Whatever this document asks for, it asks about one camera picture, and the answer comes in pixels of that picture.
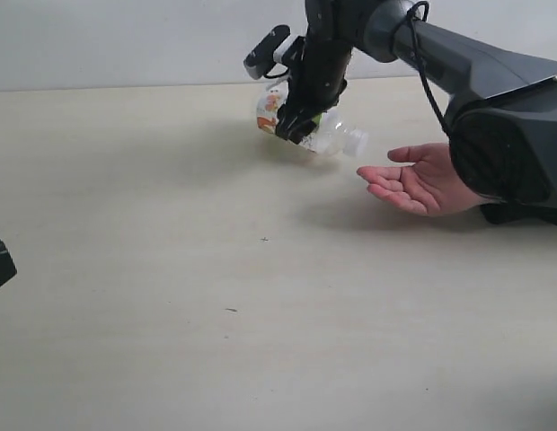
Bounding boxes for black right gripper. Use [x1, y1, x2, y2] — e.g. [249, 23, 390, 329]
[275, 33, 350, 145]

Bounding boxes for tea bottle with apple label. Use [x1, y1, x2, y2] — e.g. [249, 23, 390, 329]
[256, 84, 369, 157]

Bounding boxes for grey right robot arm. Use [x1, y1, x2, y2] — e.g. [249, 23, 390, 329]
[276, 1, 557, 208]

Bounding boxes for person's open receiving hand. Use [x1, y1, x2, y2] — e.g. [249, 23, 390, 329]
[357, 144, 489, 217]

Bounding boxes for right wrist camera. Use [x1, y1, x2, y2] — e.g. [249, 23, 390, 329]
[243, 24, 305, 83]

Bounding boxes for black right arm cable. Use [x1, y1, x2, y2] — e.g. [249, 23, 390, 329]
[390, 0, 453, 136]

